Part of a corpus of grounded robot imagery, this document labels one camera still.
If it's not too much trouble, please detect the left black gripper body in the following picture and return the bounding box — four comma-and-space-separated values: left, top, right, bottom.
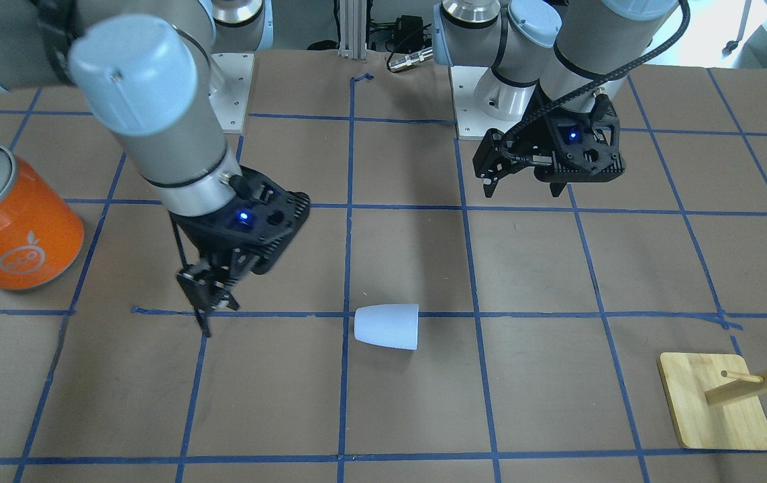
533, 151, 609, 184

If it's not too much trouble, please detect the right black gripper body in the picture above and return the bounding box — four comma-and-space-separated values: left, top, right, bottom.
169, 208, 289, 275

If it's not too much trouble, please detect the light blue plastic cup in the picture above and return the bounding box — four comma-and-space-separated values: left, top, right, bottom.
354, 305, 419, 351

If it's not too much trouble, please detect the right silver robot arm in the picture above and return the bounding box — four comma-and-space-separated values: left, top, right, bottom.
0, 1, 311, 337

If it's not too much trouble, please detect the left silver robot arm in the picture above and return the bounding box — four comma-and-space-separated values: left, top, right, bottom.
432, 1, 691, 198

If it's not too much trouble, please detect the wooden cup rack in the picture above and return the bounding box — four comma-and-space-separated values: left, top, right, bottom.
657, 352, 767, 451

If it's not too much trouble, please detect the orange soda can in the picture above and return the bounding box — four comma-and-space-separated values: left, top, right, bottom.
0, 144, 85, 290

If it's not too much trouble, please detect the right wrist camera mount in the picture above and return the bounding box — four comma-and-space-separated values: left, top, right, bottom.
219, 167, 311, 275

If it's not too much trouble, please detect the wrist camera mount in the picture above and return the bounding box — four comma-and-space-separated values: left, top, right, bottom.
527, 92, 627, 182
219, 167, 311, 275

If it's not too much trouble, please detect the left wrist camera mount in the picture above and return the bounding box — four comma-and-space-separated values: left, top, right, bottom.
527, 92, 627, 182

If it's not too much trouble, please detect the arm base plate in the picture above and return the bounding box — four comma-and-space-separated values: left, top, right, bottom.
450, 65, 537, 141
209, 52, 255, 134

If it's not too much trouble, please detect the aluminium frame post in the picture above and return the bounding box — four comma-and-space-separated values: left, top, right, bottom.
334, 0, 370, 62

